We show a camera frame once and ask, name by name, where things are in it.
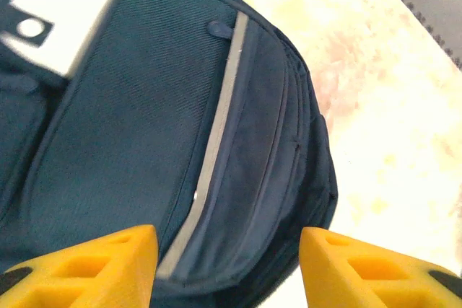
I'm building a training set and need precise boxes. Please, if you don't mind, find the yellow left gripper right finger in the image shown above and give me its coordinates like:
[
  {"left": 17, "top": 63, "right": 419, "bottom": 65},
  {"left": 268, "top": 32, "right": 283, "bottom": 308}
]
[{"left": 299, "top": 227, "right": 462, "bottom": 308}]

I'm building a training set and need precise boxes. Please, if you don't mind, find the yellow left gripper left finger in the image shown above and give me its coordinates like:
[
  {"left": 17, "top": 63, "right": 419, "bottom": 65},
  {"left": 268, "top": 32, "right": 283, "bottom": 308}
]
[{"left": 0, "top": 224, "right": 160, "bottom": 308}]

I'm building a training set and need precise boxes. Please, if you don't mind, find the navy blue backpack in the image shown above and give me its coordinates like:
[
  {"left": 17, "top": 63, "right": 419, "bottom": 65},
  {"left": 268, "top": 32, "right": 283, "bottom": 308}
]
[{"left": 0, "top": 0, "right": 339, "bottom": 308}]

